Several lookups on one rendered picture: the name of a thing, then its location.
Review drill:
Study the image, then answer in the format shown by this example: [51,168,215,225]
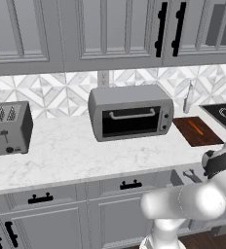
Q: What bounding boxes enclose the grey toaster oven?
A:
[87,84,175,143]

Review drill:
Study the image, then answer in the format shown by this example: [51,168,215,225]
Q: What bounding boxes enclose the black upper cupboard handle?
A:
[170,1,188,58]
[154,1,169,59]

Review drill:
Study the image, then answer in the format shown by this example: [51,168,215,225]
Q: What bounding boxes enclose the white wall socket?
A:
[96,70,110,89]

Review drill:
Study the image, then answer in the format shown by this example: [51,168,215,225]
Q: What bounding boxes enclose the open grey drawer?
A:
[169,160,226,238]

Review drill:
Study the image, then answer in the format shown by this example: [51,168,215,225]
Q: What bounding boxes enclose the grey toaster oven handle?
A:
[108,107,157,121]

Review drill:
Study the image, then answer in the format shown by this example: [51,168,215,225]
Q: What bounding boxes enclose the dark wooden cutting board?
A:
[171,116,225,148]

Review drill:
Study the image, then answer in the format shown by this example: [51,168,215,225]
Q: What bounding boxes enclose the grey metal peeler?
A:
[181,168,204,184]

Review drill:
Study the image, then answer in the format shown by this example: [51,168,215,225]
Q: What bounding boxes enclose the grey drawer front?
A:
[7,183,88,209]
[97,170,159,198]

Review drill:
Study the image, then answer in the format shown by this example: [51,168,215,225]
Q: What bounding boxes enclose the black drawer handle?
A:
[119,178,143,191]
[27,192,55,205]

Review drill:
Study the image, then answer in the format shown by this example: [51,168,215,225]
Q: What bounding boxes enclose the grey glazed upper cupboard door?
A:
[164,0,226,67]

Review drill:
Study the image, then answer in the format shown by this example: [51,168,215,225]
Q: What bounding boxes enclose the orange carrot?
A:
[186,120,205,136]

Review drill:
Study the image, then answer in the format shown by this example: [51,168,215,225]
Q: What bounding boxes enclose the black hob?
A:
[199,102,226,138]

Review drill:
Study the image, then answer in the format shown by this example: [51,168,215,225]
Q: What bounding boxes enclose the grey toaster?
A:
[0,100,34,158]

